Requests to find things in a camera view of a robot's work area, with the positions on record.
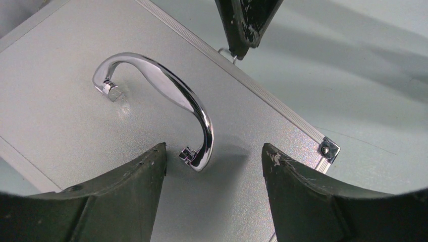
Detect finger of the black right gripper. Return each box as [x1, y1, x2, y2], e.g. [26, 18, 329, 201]
[215, 0, 283, 61]

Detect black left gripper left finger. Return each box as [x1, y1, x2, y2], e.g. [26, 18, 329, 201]
[1, 143, 167, 241]

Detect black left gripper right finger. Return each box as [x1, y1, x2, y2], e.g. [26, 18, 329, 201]
[261, 143, 427, 241]

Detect silver metal case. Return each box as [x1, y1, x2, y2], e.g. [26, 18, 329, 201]
[1, 1, 330, 241]

